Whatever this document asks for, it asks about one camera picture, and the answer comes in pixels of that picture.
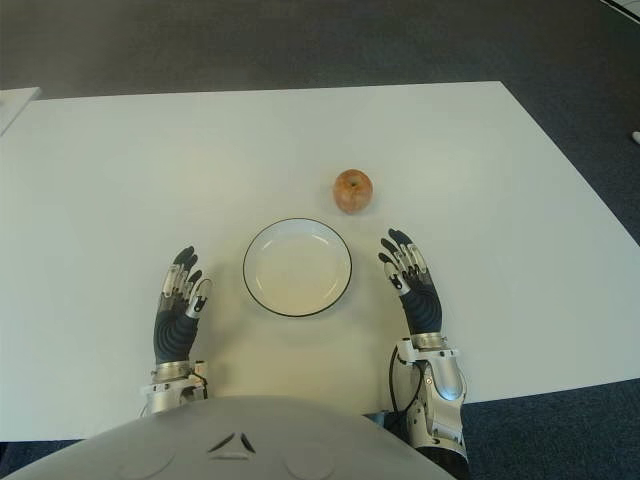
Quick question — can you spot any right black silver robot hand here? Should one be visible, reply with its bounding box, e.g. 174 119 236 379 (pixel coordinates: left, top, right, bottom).
377 228 446 337

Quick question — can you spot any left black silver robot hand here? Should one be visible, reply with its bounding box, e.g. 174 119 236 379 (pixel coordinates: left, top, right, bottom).
152 244 214 367

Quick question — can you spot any red yellow apple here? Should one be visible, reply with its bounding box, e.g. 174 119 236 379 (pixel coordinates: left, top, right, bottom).
333 168 375 215

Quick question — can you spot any white plate with black rim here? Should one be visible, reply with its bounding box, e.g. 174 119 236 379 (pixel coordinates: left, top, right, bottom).
242 216 357 318

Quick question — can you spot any grey robot torso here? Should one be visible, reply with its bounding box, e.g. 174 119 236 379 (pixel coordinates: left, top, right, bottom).
0 394 459 480

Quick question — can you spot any white side table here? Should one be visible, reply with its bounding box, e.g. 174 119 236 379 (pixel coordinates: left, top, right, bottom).
0 87 42 137

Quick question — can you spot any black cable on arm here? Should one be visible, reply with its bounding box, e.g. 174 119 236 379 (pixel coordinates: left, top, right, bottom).
388 343 427 417

